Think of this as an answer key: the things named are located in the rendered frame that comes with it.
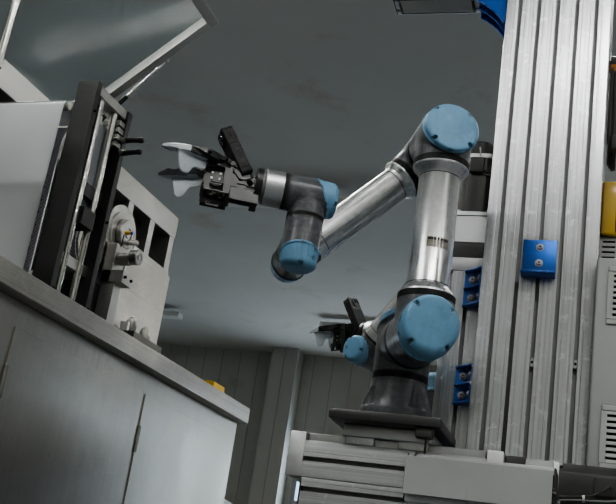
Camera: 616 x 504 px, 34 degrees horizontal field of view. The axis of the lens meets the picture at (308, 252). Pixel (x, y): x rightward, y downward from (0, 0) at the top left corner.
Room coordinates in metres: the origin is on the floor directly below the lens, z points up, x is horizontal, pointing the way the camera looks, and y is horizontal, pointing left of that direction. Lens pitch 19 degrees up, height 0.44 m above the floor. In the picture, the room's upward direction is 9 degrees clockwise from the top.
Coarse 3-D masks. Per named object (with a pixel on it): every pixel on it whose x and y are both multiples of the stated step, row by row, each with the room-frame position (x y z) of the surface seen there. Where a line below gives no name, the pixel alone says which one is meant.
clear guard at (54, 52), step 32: (0, 0) 2.23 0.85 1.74; (32, 0) 2.27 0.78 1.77; (64, 0) 2.31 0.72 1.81; (96, 0) 2.36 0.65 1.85; (128, 0) 2.40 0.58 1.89; (160, 0) 2.45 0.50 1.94; (0, 32) 2.32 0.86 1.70; (32, 32) 2.37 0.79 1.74; (64, 32) 2.41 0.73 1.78; (96, 32) 2.46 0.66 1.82; (128, 32) 2.51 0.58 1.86; (160, 32) 2.56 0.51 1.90; (32, 64) 2.47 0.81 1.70; (64, 64) 2.52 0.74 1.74; (96, 64) 2.57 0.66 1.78; (128, 64) 2.62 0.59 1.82; (64, 96) 2.63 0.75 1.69
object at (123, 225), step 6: (120, 222) 2.40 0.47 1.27; (126, 222) 2.41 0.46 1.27; (132, 222) 2.44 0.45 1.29; (120, 228) 2.39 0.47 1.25; (126, 228) 2.41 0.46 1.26; (132, 228) 2.44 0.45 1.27; (120, 234) 2.40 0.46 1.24; (120, 240) 2.40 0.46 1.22; (126, 240) 2.42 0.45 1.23; (126, 246) 2.43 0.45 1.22
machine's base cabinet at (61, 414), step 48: (0, 336) 1.67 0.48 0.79; (48, 336) 1.80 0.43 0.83; (0, 384) 1.69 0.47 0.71; (48, 384) 1.82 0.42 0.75; (96, 384) 1.97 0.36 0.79; (144, 384) 2.15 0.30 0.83; (0, 432) 1.72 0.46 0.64; (48, 432) 1.85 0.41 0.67; (96, 432) 2.01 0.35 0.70; (144, 432) 2.18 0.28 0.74; (192, 432) 2.40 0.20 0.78; (0, 480) 1.75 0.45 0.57; (48, 480) 1.89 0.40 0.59; (96, 480) 2.04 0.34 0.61; (144, 480) 2.22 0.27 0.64; (192, 480) 2.44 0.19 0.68
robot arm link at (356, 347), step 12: (396, 300) 2.63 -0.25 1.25; (372, 324) 2.68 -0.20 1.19; (360, 336) 2.69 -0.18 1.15; (372, 336) 2.68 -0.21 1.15; (348, 348) 2.70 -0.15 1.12; (360, 348) 2.68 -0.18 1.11; (372, 348) 2.69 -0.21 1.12; (348, 360) 2.71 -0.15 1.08; (360, 360) 2.70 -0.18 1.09; (372, 360) 2.72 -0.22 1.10
